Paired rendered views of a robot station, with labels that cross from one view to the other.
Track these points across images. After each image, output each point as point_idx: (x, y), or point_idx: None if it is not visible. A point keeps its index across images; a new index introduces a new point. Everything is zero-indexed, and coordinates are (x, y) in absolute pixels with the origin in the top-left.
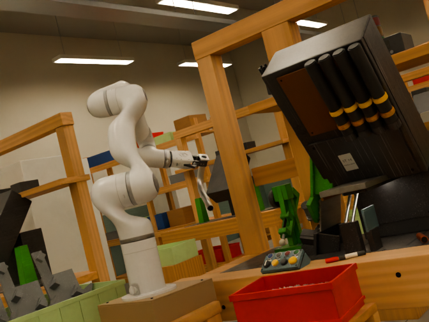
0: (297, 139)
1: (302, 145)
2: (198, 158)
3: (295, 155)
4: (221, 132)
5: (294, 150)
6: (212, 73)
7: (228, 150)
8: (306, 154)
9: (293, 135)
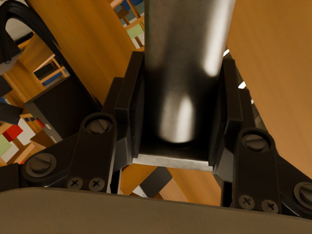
0: (86, 64)
1: (74, 51)
2: (212, 146)
3: (71, 29)
4: (303, 122)
5: (78, 41)
6: None
7: (250, 37)
8: (61, 34)
9: (96, 74)
